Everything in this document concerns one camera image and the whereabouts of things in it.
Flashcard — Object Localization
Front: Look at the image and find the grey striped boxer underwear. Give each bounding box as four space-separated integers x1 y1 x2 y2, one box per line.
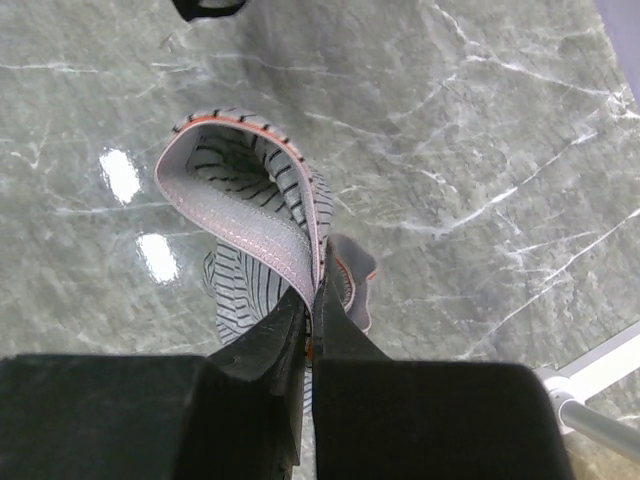
153 107 379 416

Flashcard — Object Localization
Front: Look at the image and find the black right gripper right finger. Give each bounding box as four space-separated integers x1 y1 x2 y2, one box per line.
312 281 573 480

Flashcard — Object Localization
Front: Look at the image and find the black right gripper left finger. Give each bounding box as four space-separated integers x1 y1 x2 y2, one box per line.
1 291 306 479

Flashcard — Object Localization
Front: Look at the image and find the silver clothes rack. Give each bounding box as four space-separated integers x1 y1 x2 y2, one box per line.
534 324 639 463

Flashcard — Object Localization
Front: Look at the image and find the black underwear white waistband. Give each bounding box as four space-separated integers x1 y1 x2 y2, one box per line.
171 0 248 22

